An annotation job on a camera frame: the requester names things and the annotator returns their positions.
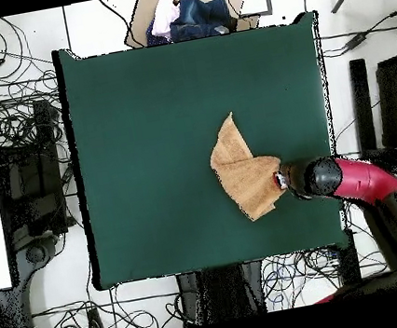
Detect orange terry towel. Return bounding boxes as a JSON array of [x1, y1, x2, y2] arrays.
[[200, 104, 292, 228]]

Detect black power strip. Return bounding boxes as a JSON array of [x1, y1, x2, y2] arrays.
[[331, 228, 364, 287]]

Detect dark green table cloth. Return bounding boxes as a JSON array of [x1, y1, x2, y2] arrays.
[[51, 5, 359, 293]]

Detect blue denim jeans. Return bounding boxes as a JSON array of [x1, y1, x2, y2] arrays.
[[139, 0, 241, 48]]

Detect pink garment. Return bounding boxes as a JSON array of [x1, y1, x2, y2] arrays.
[[145, 0, 185, 42]]

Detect black grey stand foot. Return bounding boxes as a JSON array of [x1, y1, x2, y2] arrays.
[[7, 233, 76, 328]]

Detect blue and black cables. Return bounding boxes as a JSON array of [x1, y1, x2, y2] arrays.
[[256, 243, 349, 312]]

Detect black floor cable bundle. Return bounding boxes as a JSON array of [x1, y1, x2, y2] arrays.
[[343, 196, 390, 279]]

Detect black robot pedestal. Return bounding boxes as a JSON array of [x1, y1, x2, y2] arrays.
[[174, 259, 272, 328]]

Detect black cable with adapter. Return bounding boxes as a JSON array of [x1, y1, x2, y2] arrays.
[[314, 5, 397, 60]]

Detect black cables with adapter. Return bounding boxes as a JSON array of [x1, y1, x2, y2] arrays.
[[30, 282, 186, 328]]

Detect black cable tangle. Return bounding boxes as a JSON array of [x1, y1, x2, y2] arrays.
[[0, 8, 68, 151]]

